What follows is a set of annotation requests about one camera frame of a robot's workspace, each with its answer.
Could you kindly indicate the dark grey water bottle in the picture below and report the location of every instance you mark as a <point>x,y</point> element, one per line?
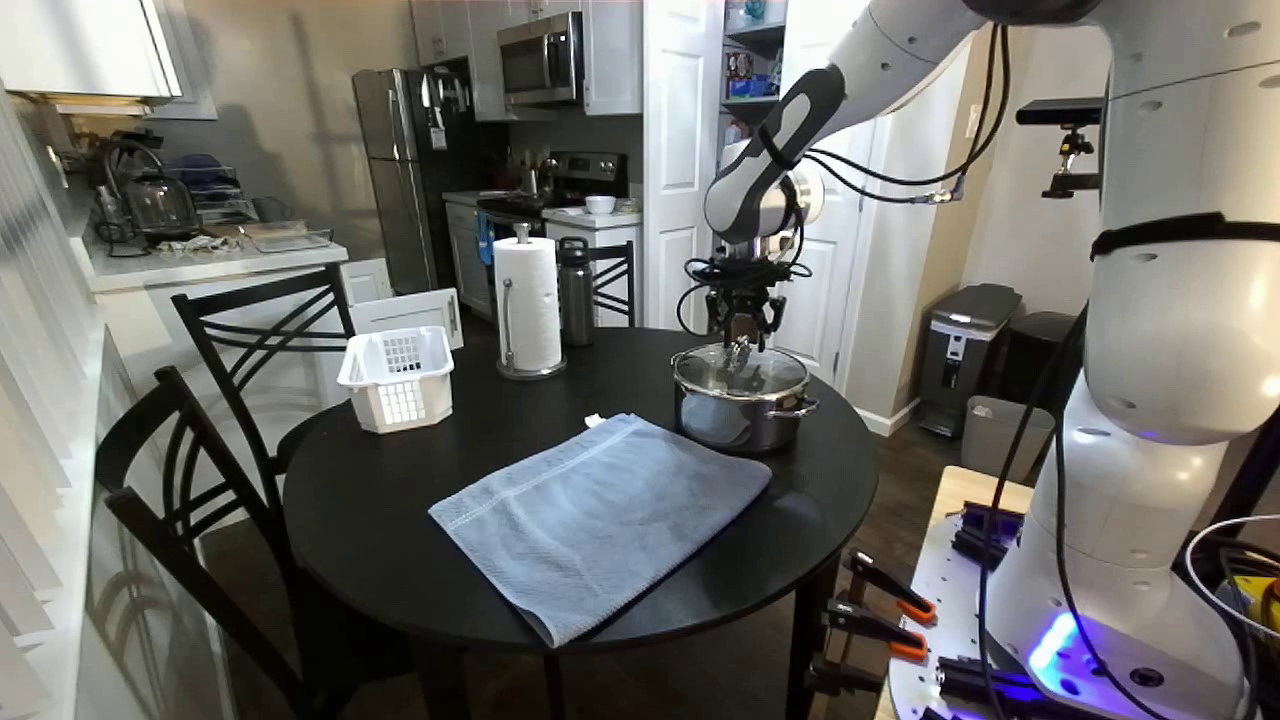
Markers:
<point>576,302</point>

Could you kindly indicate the white plastic basket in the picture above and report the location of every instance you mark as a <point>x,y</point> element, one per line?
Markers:
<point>403,394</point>

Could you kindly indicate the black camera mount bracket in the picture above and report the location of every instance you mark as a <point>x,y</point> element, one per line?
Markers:
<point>1060,111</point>

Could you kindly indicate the small white bowl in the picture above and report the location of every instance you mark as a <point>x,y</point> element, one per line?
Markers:
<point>601,204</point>

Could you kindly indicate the grey step trash can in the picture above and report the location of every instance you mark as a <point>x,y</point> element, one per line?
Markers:
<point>961,362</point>

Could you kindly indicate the kitchen stove range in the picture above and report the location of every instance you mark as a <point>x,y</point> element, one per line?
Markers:
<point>601,232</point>

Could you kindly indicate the black box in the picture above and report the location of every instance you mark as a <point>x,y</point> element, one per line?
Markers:
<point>1043,355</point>

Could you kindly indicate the stainless steel refrigerator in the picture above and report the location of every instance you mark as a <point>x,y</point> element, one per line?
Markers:
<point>403,173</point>

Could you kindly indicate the white framed board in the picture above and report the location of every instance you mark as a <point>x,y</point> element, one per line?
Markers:
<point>412,308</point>

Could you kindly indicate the metal paper towel holder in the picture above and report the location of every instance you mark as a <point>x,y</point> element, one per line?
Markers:
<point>523,231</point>

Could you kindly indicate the white upper cabinet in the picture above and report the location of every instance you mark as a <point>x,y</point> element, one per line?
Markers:
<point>82,47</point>

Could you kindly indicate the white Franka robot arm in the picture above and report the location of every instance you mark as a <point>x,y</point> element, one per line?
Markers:
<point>1172,332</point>

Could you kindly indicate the grey storage bin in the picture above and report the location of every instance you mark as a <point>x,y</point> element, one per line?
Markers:
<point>1003,435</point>

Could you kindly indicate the robot mounting table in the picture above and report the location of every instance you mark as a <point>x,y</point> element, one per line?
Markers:
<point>933,587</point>

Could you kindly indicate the white kitchen counter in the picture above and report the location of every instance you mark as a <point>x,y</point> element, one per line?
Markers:
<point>202,261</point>

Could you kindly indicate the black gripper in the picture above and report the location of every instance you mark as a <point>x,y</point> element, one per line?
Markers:
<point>747,286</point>

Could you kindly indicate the white vertical window blinds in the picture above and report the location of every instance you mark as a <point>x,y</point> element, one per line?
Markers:
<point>32,465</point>

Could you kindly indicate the stainless steel pot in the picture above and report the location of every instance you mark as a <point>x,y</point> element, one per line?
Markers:
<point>733,422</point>

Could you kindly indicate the steel microwave oven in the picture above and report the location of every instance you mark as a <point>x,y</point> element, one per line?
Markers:
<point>539,60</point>

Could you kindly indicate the white paper towel roll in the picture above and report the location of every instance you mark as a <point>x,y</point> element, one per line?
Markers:
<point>530,307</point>

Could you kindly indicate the white panel door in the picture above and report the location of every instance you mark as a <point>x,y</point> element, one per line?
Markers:
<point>835,294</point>
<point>683,133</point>

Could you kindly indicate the round black table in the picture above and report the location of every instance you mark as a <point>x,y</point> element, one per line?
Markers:
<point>385,534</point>

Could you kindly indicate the pantry shelf with items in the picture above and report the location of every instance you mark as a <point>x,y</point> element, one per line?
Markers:
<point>754,60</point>

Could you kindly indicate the blue cloth towel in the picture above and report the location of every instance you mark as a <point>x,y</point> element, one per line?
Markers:
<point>585,534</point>

